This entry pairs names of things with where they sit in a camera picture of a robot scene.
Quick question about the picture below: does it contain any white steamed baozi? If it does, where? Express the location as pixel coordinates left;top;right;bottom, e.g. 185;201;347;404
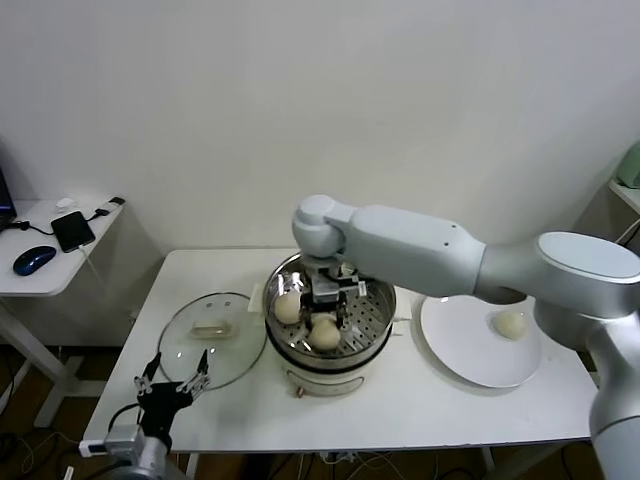
306;314;342;351
273;292;304;324
492;309;528;341

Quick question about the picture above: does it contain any black smartphone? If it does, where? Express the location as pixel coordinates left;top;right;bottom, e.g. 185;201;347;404
49;210;96;255

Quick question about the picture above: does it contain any round glass pot lid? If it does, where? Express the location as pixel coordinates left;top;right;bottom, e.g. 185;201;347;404
157;292;268;393

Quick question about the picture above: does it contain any pale green appliance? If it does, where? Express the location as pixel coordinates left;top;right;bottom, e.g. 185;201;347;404
613;139;640;190

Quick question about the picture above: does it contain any blue computer mouse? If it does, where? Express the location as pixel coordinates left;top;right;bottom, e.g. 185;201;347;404
12;245;57;277

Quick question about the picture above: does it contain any white side desk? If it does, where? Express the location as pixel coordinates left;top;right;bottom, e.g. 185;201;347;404
0;199;126;431

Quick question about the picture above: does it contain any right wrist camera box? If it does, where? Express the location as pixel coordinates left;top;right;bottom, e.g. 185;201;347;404
310;267;364;304

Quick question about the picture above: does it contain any white round plate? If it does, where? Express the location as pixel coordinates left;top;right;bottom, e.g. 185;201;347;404
418;292;545;390

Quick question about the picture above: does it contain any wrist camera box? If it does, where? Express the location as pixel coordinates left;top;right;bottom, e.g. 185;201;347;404
310;267;364;304
78;424;146;457

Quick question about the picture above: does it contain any black laptop cable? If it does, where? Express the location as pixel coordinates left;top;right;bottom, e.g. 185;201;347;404
0;219;56;237

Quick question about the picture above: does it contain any stainless steel steamer basket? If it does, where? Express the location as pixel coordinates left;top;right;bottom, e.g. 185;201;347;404
262;252;398;362

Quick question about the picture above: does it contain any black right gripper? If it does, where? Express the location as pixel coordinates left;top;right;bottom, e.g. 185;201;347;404
298;294;353;334

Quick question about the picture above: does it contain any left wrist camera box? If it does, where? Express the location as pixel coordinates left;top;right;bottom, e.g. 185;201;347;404
78;424;146;457

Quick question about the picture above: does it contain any steel steamer pot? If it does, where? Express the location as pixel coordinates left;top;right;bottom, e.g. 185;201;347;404
247;282;412;400

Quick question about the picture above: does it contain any black laptop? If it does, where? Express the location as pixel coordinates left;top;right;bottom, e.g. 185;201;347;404
0;142;19;234

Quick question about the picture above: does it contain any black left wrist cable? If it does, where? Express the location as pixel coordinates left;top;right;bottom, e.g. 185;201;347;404
107;403;144;431

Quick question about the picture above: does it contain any white charging cable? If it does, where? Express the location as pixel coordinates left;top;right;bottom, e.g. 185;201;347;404
75;244;114;301

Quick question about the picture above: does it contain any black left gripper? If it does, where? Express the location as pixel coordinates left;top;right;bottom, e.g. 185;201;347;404
132;348;212;441

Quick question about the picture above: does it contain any white shelf table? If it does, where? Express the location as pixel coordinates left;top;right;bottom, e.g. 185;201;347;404
607;178;640;216

